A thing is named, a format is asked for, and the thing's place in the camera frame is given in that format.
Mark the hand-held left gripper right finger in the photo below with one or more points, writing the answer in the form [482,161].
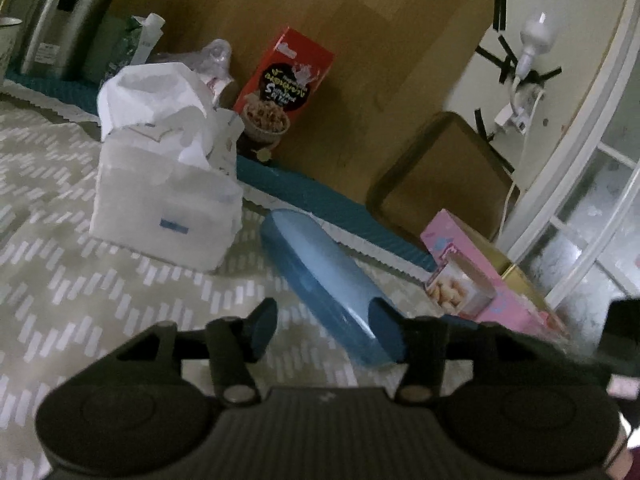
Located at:
[382,321]

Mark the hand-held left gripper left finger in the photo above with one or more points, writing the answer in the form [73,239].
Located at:
[261,327]

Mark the blue plastic case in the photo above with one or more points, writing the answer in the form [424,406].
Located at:
[325,270]

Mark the pink snack box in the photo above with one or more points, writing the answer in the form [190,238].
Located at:
[505,305]

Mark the teal mat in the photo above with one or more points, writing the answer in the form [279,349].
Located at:
[325,195]

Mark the small wooden tray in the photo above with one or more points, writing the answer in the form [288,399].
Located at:
[440,180]

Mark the white tissue pack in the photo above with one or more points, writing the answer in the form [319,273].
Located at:
[150,200]

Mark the patterned beige blanket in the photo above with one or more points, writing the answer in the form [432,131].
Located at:
[75,285]

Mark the large wooden board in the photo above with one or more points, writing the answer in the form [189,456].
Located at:
[390,60]

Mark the red cereal box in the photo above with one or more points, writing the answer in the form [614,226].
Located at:
[300,60]

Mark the clear plastic bag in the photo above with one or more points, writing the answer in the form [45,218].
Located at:
[217,55]

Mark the green packet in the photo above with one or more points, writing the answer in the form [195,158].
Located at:
[117,45]

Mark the black tape strips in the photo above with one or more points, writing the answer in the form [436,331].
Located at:
[499,10]

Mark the silver appliance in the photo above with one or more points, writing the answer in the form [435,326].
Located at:
[75,25]

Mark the white window frame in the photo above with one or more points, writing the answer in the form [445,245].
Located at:
[565,170]

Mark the white wall lamp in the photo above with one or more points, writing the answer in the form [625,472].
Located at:
[535,35]

